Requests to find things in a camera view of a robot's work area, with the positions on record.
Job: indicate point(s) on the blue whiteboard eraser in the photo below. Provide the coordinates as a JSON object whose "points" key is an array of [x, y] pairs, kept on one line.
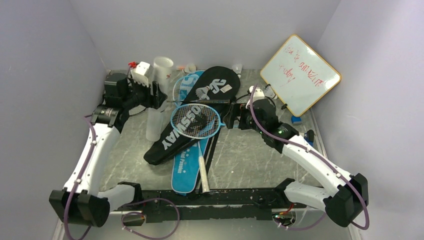
{"points": [[296, 120]]}

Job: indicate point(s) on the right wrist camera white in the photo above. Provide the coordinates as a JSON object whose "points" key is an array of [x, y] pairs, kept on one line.
{"points": [[255, 94]]}

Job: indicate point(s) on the shuttlecock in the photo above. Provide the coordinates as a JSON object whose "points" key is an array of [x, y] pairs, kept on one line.
{"points": [[190, 68], [269, 92], [202, 93], [237, 68]]}

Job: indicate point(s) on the black racket head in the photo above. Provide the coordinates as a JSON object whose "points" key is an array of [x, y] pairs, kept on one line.
{"points": [[245, 98], [202, 101]]}

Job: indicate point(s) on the black racket right head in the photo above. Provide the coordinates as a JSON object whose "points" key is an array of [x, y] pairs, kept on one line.
{"points": [[245, 98]]}

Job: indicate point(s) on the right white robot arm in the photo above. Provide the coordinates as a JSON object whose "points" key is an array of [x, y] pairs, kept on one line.
{"points": [[342, 195]]}

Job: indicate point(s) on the black racket left head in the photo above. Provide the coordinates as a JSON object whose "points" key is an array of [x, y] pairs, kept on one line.
{"points": [[202, 101]]}

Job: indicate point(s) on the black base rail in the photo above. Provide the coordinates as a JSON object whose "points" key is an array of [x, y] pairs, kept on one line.
{"points": [[239, 203]]}

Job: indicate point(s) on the blue racket cover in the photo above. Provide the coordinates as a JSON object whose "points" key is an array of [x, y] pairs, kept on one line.
{"points": [[185, 165]]}

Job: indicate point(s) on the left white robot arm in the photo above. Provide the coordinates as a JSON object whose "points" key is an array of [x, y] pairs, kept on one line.
{"points": [[80, 201]]}

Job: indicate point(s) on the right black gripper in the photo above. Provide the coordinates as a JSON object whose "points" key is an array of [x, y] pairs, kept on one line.
{"points": [[237, 110]]}

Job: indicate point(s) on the white shuttlecock tube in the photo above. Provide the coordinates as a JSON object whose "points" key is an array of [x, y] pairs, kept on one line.
{"points": [[162, 70]]}

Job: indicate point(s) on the black racket cover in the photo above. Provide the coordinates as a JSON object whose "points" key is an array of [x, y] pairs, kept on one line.
{"points": [[223, 83]]}

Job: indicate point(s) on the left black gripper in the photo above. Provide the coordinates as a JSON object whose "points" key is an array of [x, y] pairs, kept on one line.
{"points": [[158, 96]]}

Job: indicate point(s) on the whiteboard with orange frame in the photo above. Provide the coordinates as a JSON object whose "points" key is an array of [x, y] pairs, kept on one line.
{"points": [[299, 76]]}

